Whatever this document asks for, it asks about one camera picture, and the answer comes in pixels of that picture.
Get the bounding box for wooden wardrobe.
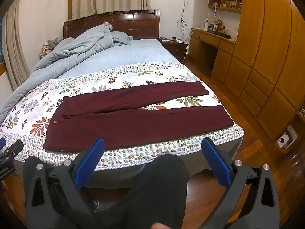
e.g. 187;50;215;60
224;0;305;147

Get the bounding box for pile of crumpled clothes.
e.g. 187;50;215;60
39;38;59;58

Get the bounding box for black keyboard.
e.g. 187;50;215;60
210;30;232;39

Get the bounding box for grey-blue pillow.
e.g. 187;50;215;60
111;31;134;46

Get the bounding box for green shoe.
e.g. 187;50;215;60
89;199;100;212

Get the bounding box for white printed box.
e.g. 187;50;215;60
276;125;298;149

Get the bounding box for hanging white cables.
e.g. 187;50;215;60
177;0;191;40

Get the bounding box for grey-blue duvet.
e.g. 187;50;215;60
0;22;113;124

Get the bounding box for floral quilted bedspread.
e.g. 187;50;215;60
0;62;245;172

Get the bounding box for dark wooden headboard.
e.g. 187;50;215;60
63;9;161;41

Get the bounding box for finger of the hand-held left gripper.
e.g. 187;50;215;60
0;138;24;180

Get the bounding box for maroon pants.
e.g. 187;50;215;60
43;81;234;152

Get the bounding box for wooden desk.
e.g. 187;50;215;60
188;27;237;87

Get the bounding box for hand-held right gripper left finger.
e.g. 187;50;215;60
23;138;105;229

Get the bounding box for beige side curtain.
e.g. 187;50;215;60
4;2;31;90

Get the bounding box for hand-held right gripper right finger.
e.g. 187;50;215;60
201;137;283;229

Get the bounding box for light blue bed sheet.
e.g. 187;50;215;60
57;38;184;80

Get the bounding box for white desk lamp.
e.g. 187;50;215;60
204;2;221;32

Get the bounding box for person's black trouser leg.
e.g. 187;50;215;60
94;155;189;229

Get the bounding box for dark wooden nightstand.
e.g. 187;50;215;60
159;37;190;64

